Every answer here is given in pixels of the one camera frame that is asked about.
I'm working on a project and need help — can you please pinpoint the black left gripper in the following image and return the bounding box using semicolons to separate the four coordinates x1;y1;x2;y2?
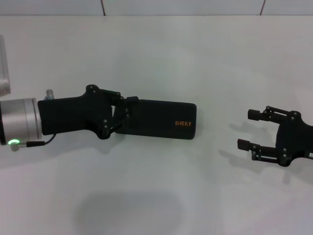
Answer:
37;84;139;141

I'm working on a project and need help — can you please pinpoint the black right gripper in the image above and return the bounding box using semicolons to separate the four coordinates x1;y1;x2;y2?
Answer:
237;105;313;168

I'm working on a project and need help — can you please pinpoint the black glasses case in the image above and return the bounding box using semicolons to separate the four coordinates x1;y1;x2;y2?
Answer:
114;98;198;141

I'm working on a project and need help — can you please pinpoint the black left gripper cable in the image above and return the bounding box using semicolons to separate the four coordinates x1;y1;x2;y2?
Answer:
25;134;56;147

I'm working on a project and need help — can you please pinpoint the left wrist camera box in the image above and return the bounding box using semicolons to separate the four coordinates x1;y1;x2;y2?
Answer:
0;34;12;96

